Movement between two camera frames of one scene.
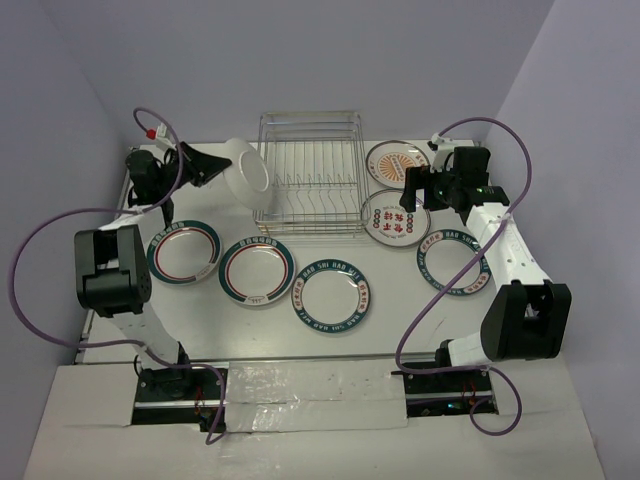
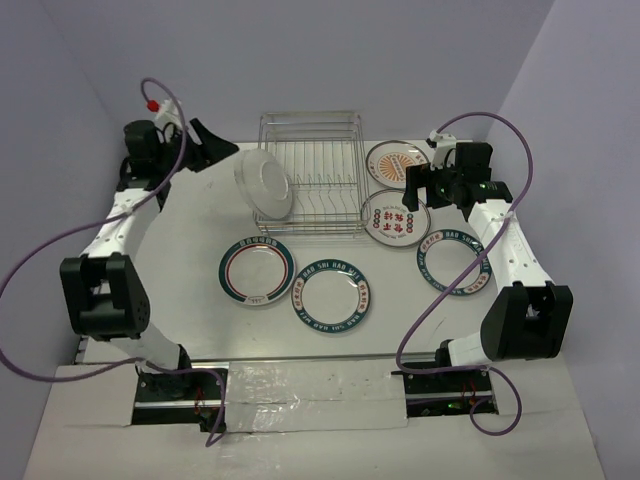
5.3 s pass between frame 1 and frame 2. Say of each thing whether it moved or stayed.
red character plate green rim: stayed
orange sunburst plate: stayed
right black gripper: stayed
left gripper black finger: moved
